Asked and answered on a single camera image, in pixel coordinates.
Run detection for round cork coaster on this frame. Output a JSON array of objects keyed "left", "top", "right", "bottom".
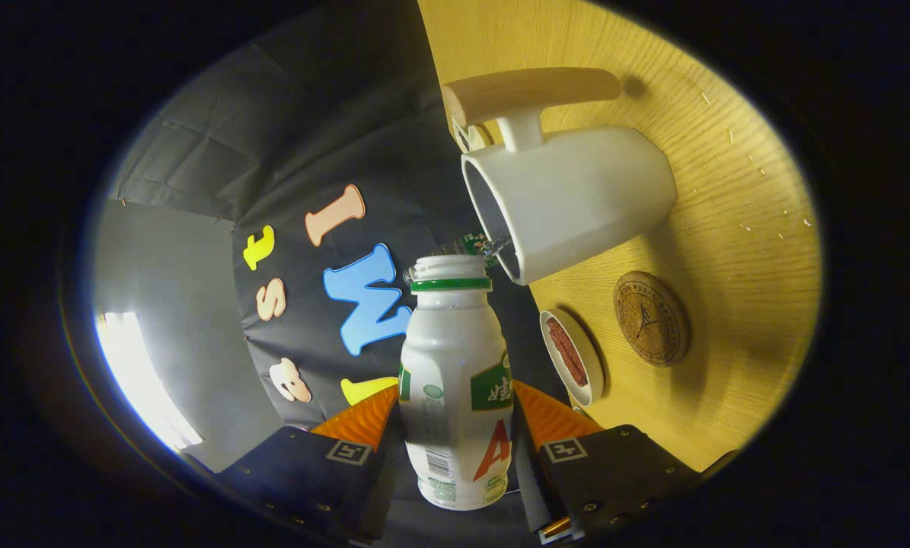
[{"left": 614, "top": 272, "right": 690, "bottom": 368}]

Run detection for wooden table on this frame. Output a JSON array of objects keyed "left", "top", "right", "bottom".
[{"left": 417, "top": 0, "right": 822, "bottom": 473}]

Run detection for clear plastic water bottle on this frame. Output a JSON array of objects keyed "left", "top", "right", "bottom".
[{"left": 403, "top": 231, "right": 510, "bottom": 286}]

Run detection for white round plate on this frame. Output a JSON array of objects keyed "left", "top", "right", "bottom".
[{"left": 539, "top": 308, "right": 605, "bottom": 407}]

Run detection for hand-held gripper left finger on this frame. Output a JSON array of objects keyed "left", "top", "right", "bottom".
[{"left": 215, "top": 384, "right": 404, "bottom": 545}]

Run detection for red grilled sausages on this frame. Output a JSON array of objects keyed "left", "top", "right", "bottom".
[{"left": 546, "top": 317, "right": 589, "bottom": 387}]

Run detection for black backdrop cloth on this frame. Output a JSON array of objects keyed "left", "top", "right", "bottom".
[{"left": 108, "top": 0, "right": 577, "bottom": 545}]

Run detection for white cup with wooden handle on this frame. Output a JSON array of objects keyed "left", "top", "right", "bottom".
[{"left": 441, "top": 67, "right": 678, "bottom": 286}]

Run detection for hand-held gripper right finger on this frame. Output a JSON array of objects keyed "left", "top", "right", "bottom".
[{"left": 512, "top": 379, "right": 703, "bottom": 545}]

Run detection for white juice bottle green label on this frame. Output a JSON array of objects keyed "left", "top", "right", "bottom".
[{"left": 398, "top": 255, "right": 515, "bottom": 511}]

